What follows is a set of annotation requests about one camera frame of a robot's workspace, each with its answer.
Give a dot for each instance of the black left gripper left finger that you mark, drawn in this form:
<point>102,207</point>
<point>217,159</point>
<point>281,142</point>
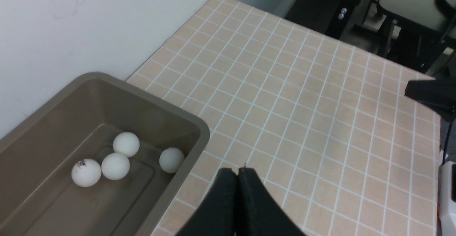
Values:
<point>215,214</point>

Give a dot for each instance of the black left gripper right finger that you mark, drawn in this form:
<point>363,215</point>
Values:
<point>256,212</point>

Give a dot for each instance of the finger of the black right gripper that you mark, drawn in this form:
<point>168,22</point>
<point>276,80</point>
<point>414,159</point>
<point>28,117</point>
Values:
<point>439,95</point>

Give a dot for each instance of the white ball logo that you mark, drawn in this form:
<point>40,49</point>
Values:
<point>171,159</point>

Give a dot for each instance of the white ball with logo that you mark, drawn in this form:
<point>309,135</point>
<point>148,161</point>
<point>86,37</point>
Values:
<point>86,173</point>

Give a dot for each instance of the dark background table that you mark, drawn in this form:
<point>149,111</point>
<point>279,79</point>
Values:
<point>431,21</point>

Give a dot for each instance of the white box at edge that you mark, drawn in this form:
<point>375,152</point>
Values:
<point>447,198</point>

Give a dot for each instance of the peach checkered tablecloth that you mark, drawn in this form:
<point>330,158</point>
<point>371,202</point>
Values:
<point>326,125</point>

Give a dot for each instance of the olive green plastic bin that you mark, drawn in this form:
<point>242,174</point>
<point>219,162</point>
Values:
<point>37,194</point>

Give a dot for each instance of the black table frame leg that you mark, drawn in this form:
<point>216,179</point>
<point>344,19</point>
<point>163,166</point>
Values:
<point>341,17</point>

